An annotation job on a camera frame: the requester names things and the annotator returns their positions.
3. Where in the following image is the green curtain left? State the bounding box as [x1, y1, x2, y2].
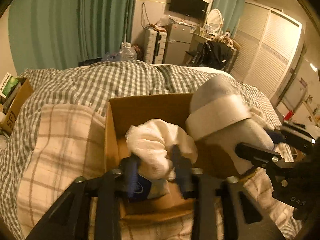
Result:
[9, 0, 135, 74]

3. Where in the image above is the white cloth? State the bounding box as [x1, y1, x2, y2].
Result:
[126, 119, 197, 180]

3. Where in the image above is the white oval vanity mirror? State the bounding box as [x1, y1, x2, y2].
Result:
[206, 8, 223, 32]

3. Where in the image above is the blue Vinda tissue pack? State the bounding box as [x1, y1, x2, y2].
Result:
[133, 174, 171, 202]

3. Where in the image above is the green white book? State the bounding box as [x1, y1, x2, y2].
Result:
[0, 73, 19, 99]

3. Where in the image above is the black wall television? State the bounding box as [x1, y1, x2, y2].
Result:
[169, 0, 209, 21]

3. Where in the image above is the clear water bottle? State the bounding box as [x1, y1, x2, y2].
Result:
[119, 42, 137, 61]

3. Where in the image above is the white sliding wardrobe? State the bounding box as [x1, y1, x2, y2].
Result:
[231, 2, 302, 98]

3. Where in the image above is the white ribbed suitcase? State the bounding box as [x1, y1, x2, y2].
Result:
[144, 28, 167, 64]

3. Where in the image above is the green curtain right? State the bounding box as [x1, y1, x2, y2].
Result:
[212, 0, 245, 38]

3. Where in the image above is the cardboard box with clutter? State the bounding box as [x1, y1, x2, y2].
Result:
[1, 78, 34, 134]

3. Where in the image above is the white grey insulated bottle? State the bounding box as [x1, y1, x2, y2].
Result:
[185, 75, 274, 174]

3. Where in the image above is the black bag on chair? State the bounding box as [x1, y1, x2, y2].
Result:
[187, 41, 236, 70]

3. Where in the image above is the green gingham bed cover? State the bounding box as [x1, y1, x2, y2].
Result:
[1, 61, 280, 239]

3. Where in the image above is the open brown cardboard box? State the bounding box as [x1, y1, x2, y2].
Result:
[104, 94, 244, 224]

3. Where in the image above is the silver mini fridge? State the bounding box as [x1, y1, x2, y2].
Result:
[163, 23, 194, 65]

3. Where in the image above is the cream plaid blanket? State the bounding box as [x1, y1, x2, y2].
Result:
[17, 105, 300, 239]

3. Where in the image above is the green curtain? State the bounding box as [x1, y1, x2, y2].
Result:
[9, 0, 135, 74]
[212, 0, 245, 38]

